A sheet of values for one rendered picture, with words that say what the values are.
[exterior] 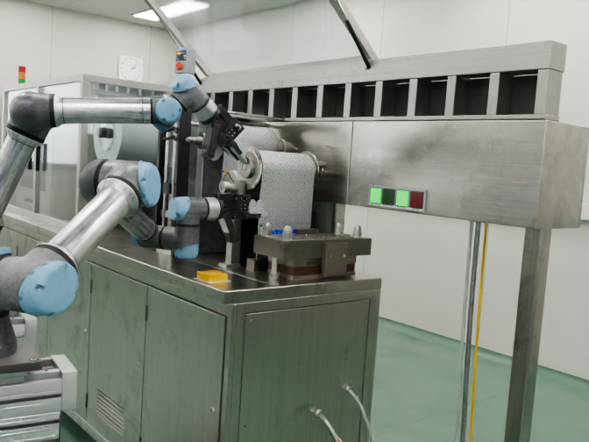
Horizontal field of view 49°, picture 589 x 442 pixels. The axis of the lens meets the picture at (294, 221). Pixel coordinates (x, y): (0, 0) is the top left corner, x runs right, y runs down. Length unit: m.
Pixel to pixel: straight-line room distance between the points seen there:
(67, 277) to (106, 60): 6.68
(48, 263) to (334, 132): 1.31
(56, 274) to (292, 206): 1.09
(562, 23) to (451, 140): 2.68
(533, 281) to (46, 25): 6.55
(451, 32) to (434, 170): 3.11
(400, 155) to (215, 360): 0.89
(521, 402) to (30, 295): 1.46
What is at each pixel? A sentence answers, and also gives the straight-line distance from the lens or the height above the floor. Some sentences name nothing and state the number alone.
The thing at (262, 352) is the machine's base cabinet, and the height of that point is 0.70.
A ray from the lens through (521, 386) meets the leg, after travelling 2.16.
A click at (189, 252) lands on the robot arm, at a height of 0.98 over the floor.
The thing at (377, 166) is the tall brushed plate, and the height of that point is 1.29.
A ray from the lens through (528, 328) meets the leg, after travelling 2.12.
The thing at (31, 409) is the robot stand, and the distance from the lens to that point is 1.60.
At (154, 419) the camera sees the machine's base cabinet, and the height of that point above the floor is 0.37.
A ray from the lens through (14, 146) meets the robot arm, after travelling 2.10.
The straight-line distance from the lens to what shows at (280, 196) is 2.26.
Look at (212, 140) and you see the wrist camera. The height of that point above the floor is 1.33.
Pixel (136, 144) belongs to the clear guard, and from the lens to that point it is 3.11.
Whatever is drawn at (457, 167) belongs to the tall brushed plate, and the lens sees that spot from 2.04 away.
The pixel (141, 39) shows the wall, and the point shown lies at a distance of 8.26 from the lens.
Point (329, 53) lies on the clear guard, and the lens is 2.49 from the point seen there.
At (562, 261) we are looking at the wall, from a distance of 4.50.
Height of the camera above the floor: 1.28
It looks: 5 degrees down
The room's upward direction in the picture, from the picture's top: 4 degrees clockwise
